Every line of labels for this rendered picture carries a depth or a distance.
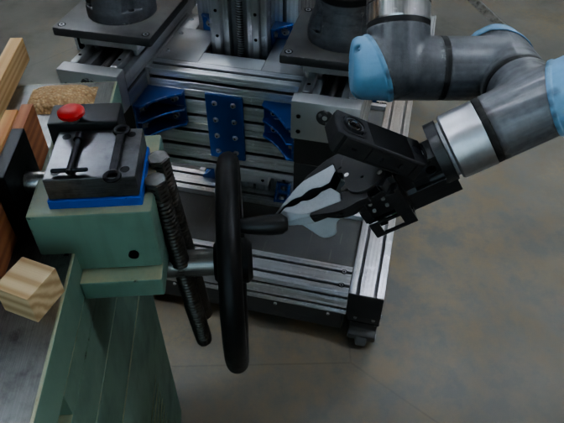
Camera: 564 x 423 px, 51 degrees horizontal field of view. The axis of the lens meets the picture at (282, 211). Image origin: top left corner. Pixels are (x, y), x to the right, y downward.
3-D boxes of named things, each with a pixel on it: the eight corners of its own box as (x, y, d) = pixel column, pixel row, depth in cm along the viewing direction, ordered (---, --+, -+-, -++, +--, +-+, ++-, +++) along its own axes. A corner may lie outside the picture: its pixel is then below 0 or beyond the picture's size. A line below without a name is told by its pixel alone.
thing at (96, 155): (143, 205, 64) (134, 165, 60) (39, 210, 63) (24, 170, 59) (153, 133, 73) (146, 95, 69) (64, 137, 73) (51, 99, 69)
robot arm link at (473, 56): (438, 18, 72) (460, 55, 63) (530, 18, 72) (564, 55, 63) (428, 78, 77) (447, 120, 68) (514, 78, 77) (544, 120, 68)
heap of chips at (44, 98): (91, 112, 87) (88, 101, 86) (22, 115, 86) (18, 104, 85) (98, 86, 92) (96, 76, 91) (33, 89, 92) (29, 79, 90)
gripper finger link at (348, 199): (316, 232, 66) (388, 200, 64) (310, 224, 65) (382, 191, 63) (312, 203, 70) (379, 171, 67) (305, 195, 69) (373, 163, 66)
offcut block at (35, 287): (4, 310, 61) (-8, 287, 58) (33, 279, 64) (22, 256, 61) (38, 322, 60) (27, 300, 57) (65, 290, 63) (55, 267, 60)
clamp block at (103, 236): (163, 268, 69) (151, 213, 63) (46, 274, 68) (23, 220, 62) (171, 185, 80) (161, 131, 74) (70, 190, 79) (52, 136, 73)
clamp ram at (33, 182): (81, 234, 68) (61, 174, 62) (16, 237, 68) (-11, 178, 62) (93, 183, 75) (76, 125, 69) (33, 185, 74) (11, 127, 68)
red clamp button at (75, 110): (83, 122, 65) (80, 115, 65) (55, 124, 65) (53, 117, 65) (87, 107, 68) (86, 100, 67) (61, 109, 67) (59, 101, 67)
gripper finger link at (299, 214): (297, 259, 72) (366, 229, 69) (272, 232, 68) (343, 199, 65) (295, 241, 74) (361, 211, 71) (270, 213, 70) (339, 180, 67)
